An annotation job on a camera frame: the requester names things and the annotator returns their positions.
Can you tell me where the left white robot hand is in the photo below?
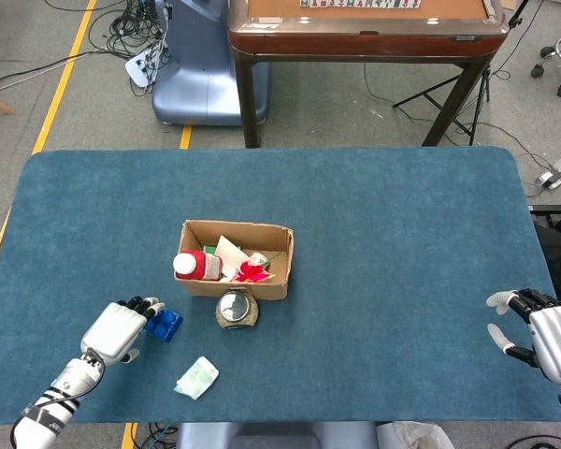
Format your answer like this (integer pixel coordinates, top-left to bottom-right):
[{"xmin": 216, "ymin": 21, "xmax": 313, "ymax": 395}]
[{"xmin": 79, "ymin": 295, "xmax": 166, "ymax": 367}]

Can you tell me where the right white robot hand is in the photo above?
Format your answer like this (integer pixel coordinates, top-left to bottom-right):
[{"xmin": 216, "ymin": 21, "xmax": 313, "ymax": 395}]
[{"xmin": 485, "ymin": 287, "xmax": 561, "ymax": 385}]

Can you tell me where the blue toy brick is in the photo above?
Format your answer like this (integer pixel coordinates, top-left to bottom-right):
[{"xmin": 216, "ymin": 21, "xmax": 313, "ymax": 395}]
[{"xmin": 144, "ymin": 308, "xmax": 185, "ymax": 343}]

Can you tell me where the green white packet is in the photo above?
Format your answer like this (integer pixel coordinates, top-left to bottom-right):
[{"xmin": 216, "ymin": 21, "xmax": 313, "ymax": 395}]
[{"xmin": 173, "ymin": 355, "xmax": 220, "ymax": 401}]

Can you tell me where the red juice bottle white cap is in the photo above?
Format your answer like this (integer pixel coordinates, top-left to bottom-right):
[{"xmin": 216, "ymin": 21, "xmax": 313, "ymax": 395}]
[{"xmin": 172, "ymin": 249, "xmax": 224, "ymax": 282}]

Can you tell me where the round glass jar black lid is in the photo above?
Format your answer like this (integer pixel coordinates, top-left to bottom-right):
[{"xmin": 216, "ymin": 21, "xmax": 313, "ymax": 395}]
[{"xmin": 215, "ymin": 289, "xmax": 260, "ymax": 331}]

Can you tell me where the open brown cardboard box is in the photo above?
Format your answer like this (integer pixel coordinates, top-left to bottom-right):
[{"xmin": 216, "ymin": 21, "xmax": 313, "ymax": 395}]
[{"xmin": 174, "ymin": 218, "xmax": 295, "ymax": 301}]

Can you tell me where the white paper card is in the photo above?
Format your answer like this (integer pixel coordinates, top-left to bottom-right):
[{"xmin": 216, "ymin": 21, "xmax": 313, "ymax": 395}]
[{"xmin": 213, "ymin": 235, "xmax": 252, "ymax": 272}]

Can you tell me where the red yellow paper flower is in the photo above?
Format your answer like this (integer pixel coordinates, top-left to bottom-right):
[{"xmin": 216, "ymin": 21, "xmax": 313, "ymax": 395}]
[{"xmin": 233, "ymin": 252, "xmax": 281, "ymax": 284}]

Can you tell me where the white floor power strip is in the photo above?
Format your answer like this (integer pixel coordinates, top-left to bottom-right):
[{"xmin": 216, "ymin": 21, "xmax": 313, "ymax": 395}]
[{"xmin": 537, "ymin": 155, "xmax": 561, "ymax": 190}]

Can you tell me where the clear plastic bag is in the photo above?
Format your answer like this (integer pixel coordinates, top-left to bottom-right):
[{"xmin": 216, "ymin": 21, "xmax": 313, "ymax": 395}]
[{"xmin": 376, "ymin": 420, "xmax": 455, "ymax": 449}]

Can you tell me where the grey-blue robot body base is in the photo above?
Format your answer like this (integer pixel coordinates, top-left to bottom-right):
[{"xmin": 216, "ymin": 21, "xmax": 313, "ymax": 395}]
[{"xmin": 175, "ymin": 422, "xmax": 379, "ymax": 449}]

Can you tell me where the blue felt table cover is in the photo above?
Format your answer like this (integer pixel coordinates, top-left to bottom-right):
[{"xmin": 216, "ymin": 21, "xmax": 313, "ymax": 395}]
[{"xmin": 0, "ymin": 145, "xmax": 561, "ymax": 426}]

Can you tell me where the black tripod stand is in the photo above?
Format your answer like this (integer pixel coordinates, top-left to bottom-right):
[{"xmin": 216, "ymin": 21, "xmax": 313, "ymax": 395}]
[{"xmin": 392, "ymin": 0, "xmax": 534, "ymax": 146}]

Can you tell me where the white power strip with plugs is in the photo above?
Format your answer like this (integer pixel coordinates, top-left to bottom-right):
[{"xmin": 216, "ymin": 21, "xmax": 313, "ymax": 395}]
[{"xmin": 124, "ymin": 46, "xmax": 163, "ymax": 89}]

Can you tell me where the brown mahjong table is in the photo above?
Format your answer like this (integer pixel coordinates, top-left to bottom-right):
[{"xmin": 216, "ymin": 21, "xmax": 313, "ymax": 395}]
[{"xmin": 227, "ymin": 0, "xmax": 510, "ymax": 149}]

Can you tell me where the row of face-up mahjong tiles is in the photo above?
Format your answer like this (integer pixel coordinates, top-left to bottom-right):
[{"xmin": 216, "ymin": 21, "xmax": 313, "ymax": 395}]
[{"xmin": 300, "ymin": 0, "xmax": 422, "ymax": 9}]

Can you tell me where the blue floor cable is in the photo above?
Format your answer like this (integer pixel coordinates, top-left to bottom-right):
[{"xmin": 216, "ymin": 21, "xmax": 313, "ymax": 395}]
[{"xmin": 139, "ymin": 423, "xmax": 179, "ymax": 449}]

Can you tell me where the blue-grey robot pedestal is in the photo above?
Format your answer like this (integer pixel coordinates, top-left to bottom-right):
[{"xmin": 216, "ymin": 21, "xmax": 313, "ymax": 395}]
[{"xmin": 151, "ymin": 0, "xmax": 271, "ymax": 126}]

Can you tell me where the long black floor cable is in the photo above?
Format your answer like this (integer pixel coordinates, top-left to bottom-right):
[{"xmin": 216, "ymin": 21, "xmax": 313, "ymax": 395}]
[{"xmin": 0, "ymin": 49, "xmax": 122, "ymax": 90}]

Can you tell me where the black cable bundle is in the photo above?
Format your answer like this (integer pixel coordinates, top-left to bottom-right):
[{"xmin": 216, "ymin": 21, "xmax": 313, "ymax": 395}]
[{"xmin": 88, "ymin": 0, "xmax": 172, "ymax": 60}]

